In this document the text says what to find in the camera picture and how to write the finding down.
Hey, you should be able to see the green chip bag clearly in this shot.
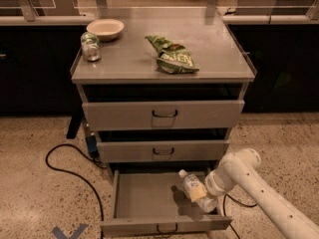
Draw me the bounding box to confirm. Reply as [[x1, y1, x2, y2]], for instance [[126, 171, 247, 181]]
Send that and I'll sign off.
[[146, 36, 199, 74]]

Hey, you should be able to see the grey drawer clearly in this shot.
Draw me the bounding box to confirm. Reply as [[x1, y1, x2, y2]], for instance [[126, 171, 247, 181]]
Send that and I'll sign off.
[[97, 140, 229, 162], [83, 101, 244, 130], [101, 168, 231, 237]]

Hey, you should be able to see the cream ceramic bowl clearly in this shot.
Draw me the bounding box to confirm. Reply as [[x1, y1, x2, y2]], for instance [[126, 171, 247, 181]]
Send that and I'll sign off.
[[87, 19, 125, 42]]

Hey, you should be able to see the grey metal drawer cabinet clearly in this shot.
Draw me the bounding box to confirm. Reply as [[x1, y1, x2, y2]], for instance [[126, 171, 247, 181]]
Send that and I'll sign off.
[[70, 6, 258, 184]]

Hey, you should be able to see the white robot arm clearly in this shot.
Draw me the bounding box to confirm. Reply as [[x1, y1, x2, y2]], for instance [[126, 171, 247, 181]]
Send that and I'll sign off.
[[179, 148, 319, 239]]

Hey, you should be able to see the black cable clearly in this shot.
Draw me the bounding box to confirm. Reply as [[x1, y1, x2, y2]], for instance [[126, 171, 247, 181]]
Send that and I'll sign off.
[[221, 193, 258, 239], [45, 142, 108, 239]]

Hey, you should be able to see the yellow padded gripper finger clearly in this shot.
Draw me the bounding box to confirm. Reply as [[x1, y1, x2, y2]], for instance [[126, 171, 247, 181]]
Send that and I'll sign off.
[[189, 184, 207, 202]]

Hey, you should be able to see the middle grey drawer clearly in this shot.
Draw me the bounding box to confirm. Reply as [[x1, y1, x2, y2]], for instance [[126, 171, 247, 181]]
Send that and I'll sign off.
[[97, 140, 229, 162]]

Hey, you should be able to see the black cable left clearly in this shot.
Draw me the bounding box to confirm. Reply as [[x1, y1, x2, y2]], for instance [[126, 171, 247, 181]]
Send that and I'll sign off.
[[45, 142, 108, 239]]

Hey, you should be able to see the black cable right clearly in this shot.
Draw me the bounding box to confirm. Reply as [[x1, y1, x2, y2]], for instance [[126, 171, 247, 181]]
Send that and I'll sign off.
[[221, 193, 258, 239]]

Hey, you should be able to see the blue power box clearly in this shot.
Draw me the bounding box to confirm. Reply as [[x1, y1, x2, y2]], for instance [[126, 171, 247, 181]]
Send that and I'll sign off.
[[86, 135, 99, 158]]

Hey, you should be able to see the green soda can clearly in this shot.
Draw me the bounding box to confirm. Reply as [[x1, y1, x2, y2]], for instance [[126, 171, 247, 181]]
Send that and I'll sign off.
[[81, 32, 101, 62]]

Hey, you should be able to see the clear blue-label plastic bottle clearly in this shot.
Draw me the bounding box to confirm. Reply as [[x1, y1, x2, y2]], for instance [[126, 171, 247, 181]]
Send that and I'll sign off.
[[178, 169, 217, 213]]

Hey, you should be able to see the top grey drawer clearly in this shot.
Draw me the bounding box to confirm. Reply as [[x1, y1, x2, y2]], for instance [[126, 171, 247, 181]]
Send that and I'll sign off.
[[83, 101, 244, 130]]

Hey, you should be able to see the bottom grey drawer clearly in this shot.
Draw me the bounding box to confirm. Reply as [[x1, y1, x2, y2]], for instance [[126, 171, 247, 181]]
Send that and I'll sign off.
[[101, 168, 231, 237]]

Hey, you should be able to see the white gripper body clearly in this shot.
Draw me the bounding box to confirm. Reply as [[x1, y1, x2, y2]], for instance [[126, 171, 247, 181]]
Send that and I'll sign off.
[[204, 168, 234, 196]]

